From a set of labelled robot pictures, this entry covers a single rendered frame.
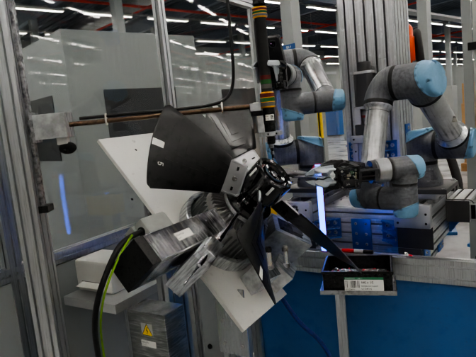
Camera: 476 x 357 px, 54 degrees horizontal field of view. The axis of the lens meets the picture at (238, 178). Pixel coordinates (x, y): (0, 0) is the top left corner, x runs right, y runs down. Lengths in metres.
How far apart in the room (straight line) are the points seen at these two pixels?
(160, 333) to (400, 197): 0.83
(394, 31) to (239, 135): 1.03
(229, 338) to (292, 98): 0.80
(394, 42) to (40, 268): 1.64
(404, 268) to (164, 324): 0.82
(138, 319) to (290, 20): 7.31
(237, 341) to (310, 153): 1.03
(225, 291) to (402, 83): 0.86
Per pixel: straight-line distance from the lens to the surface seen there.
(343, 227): 2.13
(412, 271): 1.70
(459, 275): 1.68
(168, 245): 1.11
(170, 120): 1.19
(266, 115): 1.37
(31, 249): 1.47
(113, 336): 1.93
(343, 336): 1.67
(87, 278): 1.66
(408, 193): 1.52
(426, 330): 1.79
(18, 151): 1.44
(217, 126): 1.46
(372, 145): 1.60
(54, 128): 1.41
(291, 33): 8.37
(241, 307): 1.31
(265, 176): 1.24
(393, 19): 2.22
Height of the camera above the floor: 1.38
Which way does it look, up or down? 7 degrees down
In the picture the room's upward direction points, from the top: 6 degrees counter-clockwise
